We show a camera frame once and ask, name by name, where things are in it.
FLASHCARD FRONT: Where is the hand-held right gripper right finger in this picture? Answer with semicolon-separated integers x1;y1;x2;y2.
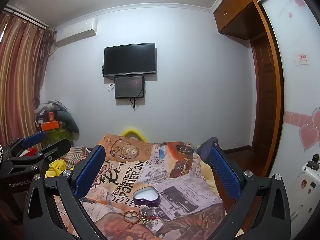
208;140;298;240

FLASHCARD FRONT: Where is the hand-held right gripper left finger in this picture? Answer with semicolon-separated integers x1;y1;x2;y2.
22;145;110;240

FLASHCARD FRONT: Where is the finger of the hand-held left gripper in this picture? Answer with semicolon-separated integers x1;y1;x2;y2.
4;131;47;158
5;139;72;179

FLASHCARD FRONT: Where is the purple heart-shaped tin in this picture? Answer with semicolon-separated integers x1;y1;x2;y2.
132;186;160;207

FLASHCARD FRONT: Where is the beaded bracelet with charms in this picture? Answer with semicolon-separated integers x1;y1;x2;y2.
139;210;162;225

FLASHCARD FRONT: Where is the green patterned bag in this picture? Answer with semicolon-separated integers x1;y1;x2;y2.
43;127;73;148

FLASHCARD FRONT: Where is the small red and white object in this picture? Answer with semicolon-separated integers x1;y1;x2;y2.
19;147;37;157

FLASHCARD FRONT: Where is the yellow underblanket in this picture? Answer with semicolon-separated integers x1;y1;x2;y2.
199;159;218;196

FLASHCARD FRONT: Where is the yellow cloth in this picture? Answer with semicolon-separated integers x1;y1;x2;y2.
45;159;67;178

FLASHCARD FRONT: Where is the orange box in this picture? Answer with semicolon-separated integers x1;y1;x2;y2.
41;121;60;131

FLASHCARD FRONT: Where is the pile of clothes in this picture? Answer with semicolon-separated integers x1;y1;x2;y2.
34;100;80;142

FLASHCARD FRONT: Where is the navy blue cloth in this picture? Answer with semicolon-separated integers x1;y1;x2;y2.
196;137;218;166

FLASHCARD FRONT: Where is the printed blanket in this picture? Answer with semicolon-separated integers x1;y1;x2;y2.
54;133;227;240

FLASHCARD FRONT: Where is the yellow pillow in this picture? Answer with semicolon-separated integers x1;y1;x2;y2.
121;127;147;141

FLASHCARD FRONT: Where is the striped red curtain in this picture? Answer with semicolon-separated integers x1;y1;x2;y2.
0;11;55;152

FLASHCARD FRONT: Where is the white appliance with stickers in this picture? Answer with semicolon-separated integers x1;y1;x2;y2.
290;154;320;228

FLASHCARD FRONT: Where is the wooden door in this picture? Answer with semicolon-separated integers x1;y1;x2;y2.
250;34;274;153

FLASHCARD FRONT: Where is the small black monitor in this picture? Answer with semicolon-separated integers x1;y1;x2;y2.
114;75;145;99

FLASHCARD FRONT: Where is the large pink heart sticker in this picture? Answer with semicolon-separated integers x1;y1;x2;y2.
299;107;320;152

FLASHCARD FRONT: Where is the white air conditioner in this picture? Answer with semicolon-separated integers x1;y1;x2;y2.
54;17;97;47

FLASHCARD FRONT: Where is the white sliding wardrobe door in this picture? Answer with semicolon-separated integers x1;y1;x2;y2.
257;0;320;178

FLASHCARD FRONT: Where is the wooden overhead cabinet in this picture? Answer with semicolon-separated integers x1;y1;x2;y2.
214;0;287;41

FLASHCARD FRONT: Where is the wall-mounted black television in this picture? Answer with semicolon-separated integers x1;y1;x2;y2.
103;43;157;77

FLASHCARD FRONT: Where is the curtain rail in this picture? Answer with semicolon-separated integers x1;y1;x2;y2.
3;4;50;30

